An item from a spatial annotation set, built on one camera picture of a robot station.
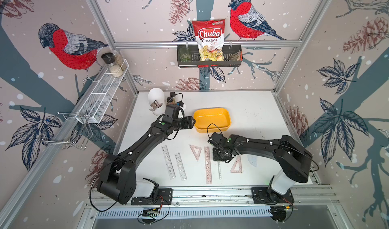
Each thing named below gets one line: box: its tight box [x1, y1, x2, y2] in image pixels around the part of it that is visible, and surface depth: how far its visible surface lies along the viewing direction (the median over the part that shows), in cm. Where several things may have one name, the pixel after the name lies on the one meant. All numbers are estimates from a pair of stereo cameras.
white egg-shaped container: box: [147, 87, 166, 117], surface depth 102 cm
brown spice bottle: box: [166, 96, 177, 105], surface depth 106 cm
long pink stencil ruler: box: [204, 146, 213, 184], surface depth 85 cm
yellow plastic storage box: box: [193, 107, 232, 134], surface depth 105 cm
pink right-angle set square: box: [229, 155, 243, 174], surface depth 85 cm
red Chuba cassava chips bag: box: [191, 18, 226, 62], surface depth 84 cm
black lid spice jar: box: [100, 52, 116, 67], surface depth 81 cm
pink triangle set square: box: [188, 144, 203, 162], surface depth 92 cm
